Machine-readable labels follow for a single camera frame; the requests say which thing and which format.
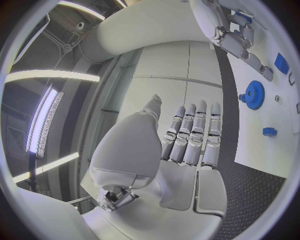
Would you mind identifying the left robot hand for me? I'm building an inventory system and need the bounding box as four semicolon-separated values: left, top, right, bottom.
80;93;229;240

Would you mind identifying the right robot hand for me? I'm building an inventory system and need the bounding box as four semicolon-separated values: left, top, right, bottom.
188;0;275;83

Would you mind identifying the white task board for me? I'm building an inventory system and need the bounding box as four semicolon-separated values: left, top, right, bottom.
220;5;300;179

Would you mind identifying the blue plug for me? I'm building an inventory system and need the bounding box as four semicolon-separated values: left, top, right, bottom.
234;11;254;24

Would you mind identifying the blue block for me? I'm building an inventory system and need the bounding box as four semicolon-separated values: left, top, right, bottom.
273;52;291;75

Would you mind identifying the blue gear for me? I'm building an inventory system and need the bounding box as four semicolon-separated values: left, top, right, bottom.
238;80;267;111

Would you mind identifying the short blue cylinder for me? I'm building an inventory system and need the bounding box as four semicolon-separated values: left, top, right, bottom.
261;127;279;137

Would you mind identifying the black light stand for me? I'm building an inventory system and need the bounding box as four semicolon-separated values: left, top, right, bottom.
24;151;40;193

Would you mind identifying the glowing light bar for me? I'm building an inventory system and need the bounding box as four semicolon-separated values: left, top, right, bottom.
25;83;65;159

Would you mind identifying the white cable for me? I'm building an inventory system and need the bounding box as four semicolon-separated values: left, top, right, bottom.
76;42;105;65

